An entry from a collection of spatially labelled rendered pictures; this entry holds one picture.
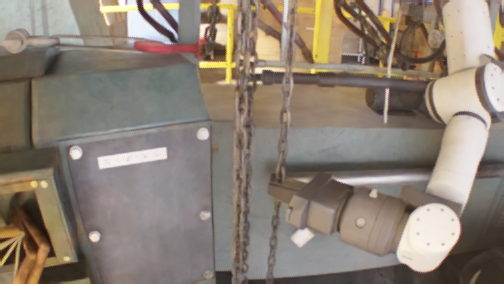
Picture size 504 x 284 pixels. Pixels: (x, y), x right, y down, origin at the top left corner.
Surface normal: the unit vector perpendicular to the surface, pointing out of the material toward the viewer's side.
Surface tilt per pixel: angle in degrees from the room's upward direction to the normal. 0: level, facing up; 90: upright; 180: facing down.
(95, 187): 90
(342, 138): 90
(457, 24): 74
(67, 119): 45
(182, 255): 90
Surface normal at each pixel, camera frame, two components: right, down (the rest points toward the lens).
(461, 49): -0.91, -0.18
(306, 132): 0.10, 0.41
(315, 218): -0.59, 0.30
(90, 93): 0.33, -0.38
